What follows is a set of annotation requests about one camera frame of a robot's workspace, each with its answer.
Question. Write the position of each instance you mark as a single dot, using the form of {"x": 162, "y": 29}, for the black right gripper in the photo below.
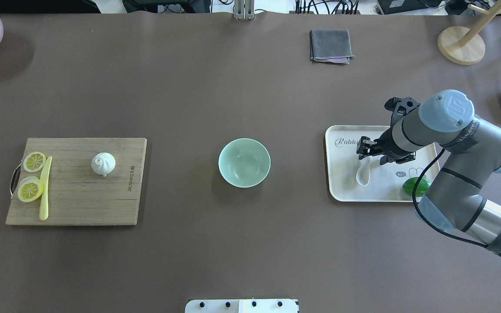
{"x": 390, "y": 147}

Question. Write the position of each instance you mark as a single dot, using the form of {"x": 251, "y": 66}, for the white ceramic spoon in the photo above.
{"x": 362, "y": 175}

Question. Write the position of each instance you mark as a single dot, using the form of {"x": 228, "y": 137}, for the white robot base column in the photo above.
{"x": 273, "y": 305}

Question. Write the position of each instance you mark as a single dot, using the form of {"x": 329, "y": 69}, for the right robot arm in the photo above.
{"x": 452, "y": 205}

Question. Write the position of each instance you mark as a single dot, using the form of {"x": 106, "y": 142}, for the green ceramic bowl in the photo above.
{"x": 244, "y": 162}

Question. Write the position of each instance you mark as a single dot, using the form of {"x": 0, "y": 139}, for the white plastic tray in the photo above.
{"x": 385, "y": 182}

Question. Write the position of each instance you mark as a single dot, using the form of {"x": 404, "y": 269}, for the green lime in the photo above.
{"x": 416, "y": 186}

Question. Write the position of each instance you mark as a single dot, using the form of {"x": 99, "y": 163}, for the grey folded cloth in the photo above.
{"x": 330, "y": 46}

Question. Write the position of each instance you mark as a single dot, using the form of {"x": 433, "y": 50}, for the wooden mug stand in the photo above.
{"x": 464, "y": 46}

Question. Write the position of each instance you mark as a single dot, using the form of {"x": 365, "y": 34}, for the wooden cutting board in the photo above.
{"x": 77, "y": 195}

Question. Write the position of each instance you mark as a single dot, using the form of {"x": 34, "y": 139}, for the yellow plastic knife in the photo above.
{"x": 44, "y": 197}

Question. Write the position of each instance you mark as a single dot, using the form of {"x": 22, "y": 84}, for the upper lemon slice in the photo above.
{"x": 34, "y": 162}

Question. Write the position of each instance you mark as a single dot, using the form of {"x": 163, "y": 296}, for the lemon slice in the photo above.
{"x": 30, "y": 189}
{"x": 34, "y": 162}

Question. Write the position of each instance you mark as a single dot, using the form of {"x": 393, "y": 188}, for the lower lemon slice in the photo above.
{"x": 30, "y": 189}

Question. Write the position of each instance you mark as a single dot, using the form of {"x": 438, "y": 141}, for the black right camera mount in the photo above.
{"x": 400, "y": 107}

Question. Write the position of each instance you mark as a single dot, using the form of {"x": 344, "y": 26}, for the aluminium frame post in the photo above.
{"x": 244, "y": 9}

